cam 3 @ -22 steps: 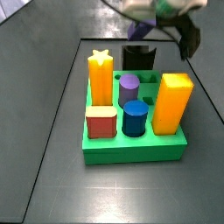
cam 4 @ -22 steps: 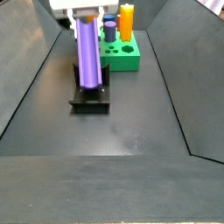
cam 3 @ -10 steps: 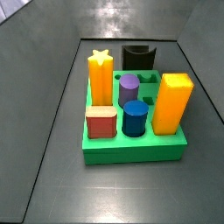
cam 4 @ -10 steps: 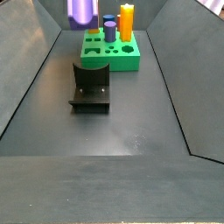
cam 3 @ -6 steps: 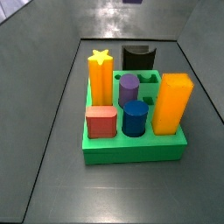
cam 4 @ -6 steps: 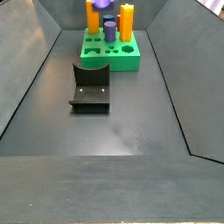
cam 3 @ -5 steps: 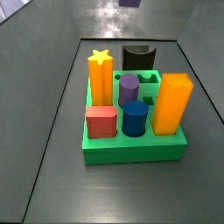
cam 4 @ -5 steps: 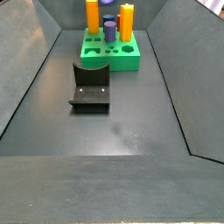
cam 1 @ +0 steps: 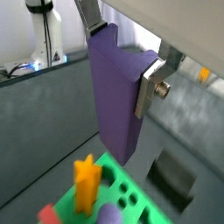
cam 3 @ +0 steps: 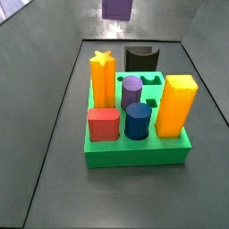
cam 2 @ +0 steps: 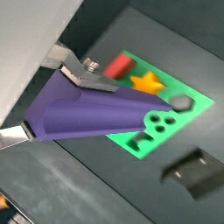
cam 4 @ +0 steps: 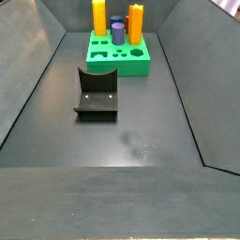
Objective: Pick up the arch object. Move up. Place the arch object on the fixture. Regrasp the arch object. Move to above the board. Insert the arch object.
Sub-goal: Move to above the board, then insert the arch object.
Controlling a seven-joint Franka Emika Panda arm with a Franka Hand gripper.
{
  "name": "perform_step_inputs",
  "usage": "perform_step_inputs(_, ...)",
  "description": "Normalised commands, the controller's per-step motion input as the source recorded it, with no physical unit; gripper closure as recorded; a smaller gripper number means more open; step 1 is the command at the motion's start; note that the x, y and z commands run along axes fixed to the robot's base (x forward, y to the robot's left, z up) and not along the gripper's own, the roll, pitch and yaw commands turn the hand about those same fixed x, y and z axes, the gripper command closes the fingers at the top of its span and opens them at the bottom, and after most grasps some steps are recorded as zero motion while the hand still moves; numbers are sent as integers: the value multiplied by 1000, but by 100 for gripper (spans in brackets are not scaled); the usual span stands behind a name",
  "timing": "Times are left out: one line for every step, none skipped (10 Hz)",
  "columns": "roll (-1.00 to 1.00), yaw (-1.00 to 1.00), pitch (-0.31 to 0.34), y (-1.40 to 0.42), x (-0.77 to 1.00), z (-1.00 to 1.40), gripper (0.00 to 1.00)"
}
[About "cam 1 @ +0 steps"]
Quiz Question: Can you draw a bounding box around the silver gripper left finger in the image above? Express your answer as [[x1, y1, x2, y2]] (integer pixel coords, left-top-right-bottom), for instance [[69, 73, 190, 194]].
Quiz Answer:
[[74, 0, 108, 39]]

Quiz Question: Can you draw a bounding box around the orange star block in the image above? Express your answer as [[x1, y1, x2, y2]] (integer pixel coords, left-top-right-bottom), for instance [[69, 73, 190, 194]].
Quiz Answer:
[[73, 154, 102, 216]]

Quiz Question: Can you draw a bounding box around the purple arch block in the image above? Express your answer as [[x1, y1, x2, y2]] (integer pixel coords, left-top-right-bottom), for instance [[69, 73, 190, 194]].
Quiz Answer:
[[87, 24, 158, 165]]

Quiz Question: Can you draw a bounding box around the red rounded square block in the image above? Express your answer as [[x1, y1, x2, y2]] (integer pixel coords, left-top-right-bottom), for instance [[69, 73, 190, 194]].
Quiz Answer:
[[38, 204, 62, 224]]

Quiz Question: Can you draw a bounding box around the purple cylinder block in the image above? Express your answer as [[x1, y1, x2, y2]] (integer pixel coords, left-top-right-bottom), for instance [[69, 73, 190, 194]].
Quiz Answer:
[[96, 203, 123, 224]]

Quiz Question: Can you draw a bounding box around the green shape sorter base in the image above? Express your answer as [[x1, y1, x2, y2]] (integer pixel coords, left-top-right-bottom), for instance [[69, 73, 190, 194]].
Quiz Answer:
[[54, 152, 174, 224]]

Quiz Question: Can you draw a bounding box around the black arch fixture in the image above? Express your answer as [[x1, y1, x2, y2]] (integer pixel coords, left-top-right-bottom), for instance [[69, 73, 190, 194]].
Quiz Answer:
[[147, 149, 197, 213]]

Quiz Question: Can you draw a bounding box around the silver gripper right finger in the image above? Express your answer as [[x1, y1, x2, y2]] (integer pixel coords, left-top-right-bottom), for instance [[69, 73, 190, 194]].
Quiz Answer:
[[135, 40, 183, 119]]

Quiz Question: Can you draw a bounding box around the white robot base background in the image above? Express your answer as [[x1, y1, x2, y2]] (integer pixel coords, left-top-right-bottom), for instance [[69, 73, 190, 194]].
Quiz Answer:
[[24, 0, 65, 68]]

